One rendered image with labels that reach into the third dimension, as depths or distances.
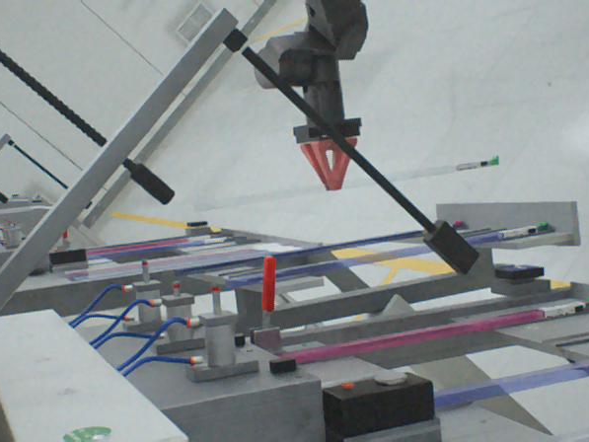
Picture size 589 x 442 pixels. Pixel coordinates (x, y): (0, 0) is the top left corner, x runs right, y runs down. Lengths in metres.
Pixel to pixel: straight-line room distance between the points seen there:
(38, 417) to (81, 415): 0.03
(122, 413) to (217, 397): 0.10
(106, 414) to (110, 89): 8.06
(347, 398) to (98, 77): 7.97
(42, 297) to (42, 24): 6.90
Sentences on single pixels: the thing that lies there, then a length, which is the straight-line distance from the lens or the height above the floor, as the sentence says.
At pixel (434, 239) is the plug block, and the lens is 0.70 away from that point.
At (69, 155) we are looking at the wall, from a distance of 8.44.
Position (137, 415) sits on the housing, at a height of 1.25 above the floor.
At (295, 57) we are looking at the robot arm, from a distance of 1.22.
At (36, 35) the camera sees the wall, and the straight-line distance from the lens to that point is 8.50.
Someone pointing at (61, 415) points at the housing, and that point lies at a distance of 0.54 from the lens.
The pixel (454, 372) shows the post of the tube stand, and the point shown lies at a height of 0.67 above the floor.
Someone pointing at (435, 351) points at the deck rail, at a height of 0.84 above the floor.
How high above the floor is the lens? 1.42
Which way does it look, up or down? 19 degrees down
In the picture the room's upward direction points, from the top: 48 degrees counter-clockwise
